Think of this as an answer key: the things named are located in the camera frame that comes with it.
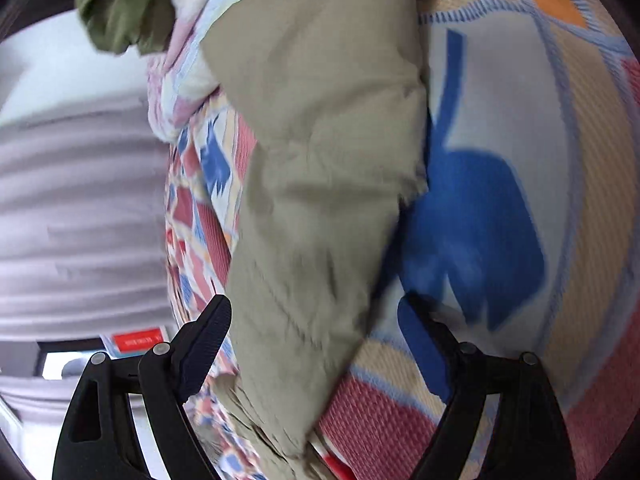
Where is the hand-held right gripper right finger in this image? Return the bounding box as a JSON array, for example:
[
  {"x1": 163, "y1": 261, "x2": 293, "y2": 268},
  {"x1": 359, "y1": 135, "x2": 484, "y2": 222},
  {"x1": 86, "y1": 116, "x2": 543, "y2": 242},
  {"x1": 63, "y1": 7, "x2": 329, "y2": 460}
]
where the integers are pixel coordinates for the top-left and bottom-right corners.
[{"x1": 397, "y1": 294, "x2": 578, "y2": 480}]

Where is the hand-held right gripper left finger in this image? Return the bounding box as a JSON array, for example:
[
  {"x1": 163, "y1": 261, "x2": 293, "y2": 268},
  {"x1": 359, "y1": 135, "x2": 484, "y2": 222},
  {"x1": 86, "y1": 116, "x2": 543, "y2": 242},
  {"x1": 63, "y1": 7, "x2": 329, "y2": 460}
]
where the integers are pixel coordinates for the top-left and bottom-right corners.
[{"x1": 51, "y1": 295, "x2": 233, "y2": 480}]

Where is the khaki padded jacket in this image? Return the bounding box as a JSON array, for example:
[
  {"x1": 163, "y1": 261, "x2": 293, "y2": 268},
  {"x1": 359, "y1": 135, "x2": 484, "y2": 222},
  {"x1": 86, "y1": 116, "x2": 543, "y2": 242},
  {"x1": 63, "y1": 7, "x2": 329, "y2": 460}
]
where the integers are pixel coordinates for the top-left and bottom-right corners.
[{"x1": 200, "y1": 0, "x2": 431, "y2": 480}]

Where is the red label box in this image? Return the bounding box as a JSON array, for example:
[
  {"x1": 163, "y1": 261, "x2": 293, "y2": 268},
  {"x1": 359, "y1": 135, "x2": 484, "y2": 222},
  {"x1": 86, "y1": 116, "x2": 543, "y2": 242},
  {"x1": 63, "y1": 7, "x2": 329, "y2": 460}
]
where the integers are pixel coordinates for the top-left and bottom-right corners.
[{"x1": 99, "y1": 326, "x2": 177, "y2": 362}]

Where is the leaf print checked bed sheet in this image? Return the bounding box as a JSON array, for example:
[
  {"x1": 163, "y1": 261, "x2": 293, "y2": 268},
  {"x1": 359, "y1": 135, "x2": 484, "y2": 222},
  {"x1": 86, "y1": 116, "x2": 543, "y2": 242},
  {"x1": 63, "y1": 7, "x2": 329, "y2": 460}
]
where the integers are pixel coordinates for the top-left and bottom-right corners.
[{"x1": 162, "y1": 0, "x2": 640, "y2": 480}]

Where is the pale ribbed panel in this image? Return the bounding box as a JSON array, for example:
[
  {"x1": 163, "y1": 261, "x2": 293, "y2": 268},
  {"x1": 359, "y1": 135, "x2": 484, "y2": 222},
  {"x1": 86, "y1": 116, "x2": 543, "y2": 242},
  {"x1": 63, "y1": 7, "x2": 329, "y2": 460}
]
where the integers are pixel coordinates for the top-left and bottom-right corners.
[{"x1": 0, "y1": 40, "x2": 176, "y2": 341}]

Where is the pink checked quilt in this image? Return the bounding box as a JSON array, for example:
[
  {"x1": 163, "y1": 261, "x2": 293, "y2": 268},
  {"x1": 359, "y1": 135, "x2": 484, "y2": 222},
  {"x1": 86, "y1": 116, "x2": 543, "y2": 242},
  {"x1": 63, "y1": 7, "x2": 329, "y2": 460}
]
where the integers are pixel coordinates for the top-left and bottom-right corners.
[{"x1": 146, "y1": 0, "x2": 266, "y2": 144}]

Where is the olive green cloth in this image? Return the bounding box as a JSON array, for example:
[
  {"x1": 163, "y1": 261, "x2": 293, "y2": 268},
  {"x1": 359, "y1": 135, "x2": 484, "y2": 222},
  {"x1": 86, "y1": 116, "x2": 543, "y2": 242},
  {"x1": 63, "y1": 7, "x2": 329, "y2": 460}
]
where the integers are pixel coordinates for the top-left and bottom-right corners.
[{"x1": 67, "y1": 0, "x2": 176, "y2": 57}]

